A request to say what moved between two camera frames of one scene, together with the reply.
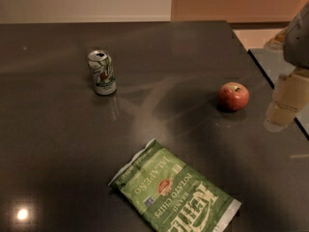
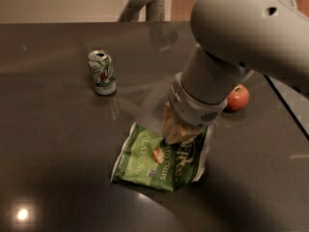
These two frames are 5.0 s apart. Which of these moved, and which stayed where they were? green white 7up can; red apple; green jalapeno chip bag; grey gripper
Moved: grey gripper; green jalapeno chip bag
Stayed: green white 7up can; red apple
